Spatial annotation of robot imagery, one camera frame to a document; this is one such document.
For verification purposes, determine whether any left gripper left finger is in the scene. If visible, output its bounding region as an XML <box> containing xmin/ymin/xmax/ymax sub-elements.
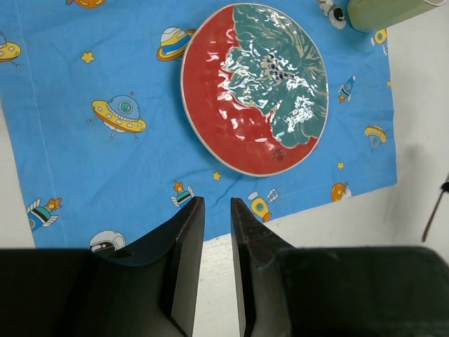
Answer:
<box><xmin>1</xmin><ymin>197</ymin><xmax>205</xmax><ymax>336</ymax></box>

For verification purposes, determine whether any pale green mug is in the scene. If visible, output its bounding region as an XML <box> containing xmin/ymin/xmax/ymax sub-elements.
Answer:
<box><xmin>347</xmin><ymin>0</ymin><xmax>448</xmax><ymax>32</ymax></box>

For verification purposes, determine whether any blue space-print placemat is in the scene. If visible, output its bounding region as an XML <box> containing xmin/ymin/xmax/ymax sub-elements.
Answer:
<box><xmin>1</xmin><ymin>1</ymin><xmax>397</xmax><ymax>253</ymax></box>

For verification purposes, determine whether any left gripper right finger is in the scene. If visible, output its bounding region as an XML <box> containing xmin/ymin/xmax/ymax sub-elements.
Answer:
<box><xmin>230</xmin><ymin>198</ymin><xmax>448</xmax><ymax>336</ymax></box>

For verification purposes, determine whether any copper spoon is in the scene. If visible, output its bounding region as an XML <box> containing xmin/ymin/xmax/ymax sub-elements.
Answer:
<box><xmin>421</xmin><ymin>181</ymin><xmax>449</xmax><ymax>243</ymax></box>

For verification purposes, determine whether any red and teal plate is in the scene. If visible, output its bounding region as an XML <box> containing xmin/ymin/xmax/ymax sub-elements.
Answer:
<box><xmin>180</xmin><ymin>3</ymin><xmax>329</xmax><ymax>177</ymax></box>

